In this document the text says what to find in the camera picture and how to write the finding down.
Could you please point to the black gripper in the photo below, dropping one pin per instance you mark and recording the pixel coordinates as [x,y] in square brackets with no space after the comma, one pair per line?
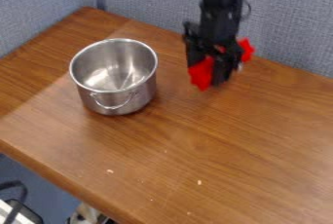
[215,30]

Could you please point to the red plastic block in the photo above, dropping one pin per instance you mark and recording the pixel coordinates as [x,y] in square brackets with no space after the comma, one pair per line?
[201,72]

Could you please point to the metal pot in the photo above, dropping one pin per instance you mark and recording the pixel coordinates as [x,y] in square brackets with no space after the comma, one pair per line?
[114,72]

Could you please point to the white object under table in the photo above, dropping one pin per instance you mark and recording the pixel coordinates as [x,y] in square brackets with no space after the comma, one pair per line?
[86,215]

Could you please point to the grey box under table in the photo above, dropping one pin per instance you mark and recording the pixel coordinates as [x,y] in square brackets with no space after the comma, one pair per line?
[24,217]

